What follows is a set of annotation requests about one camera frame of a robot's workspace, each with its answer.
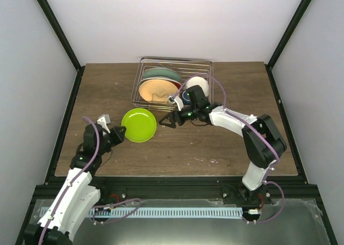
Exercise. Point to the light green round plate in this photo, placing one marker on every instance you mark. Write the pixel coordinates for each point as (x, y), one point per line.
(161, 72)

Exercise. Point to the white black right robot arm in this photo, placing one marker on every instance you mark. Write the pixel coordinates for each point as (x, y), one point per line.
(263, 141)

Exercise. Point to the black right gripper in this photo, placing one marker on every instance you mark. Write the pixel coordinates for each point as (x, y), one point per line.
(170, 117)

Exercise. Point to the lime green round plate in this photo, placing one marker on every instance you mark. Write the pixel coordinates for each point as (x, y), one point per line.
(140, 125)

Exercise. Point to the light blue slotted cable duct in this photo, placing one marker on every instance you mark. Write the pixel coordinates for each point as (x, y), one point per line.
(171, 212)

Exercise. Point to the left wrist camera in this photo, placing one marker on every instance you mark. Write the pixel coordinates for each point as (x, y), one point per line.
(104, 120)

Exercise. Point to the peach orange round plate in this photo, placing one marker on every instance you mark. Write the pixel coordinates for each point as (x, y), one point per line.
(157, 91)

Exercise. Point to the dark blue mug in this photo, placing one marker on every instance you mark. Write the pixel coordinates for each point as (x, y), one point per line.
(185, 98)

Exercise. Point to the red teal floral plate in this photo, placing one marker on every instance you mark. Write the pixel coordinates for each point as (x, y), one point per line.
(176, 83)

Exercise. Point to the white scalloped bowl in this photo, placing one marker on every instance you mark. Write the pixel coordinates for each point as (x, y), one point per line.
(200, 81)

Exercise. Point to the black aluminium frame rail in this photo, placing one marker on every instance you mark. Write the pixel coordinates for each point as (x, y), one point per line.
(195, 187)

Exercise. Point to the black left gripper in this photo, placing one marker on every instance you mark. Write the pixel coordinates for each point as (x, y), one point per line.
(119, 137)

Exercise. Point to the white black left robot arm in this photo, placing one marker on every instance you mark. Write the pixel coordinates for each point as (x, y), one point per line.
(72, 204)

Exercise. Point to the right black frame post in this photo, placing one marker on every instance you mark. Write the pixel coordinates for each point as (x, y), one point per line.
(292, 25)

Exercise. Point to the metal wire dish rack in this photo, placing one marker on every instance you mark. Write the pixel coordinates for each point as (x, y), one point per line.
(159, 77)

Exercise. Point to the black frame post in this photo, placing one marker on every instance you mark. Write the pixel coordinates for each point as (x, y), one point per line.
(54, 23)
(292, 25)

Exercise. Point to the left black frame post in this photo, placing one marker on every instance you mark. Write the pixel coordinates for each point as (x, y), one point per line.
(54, 23)

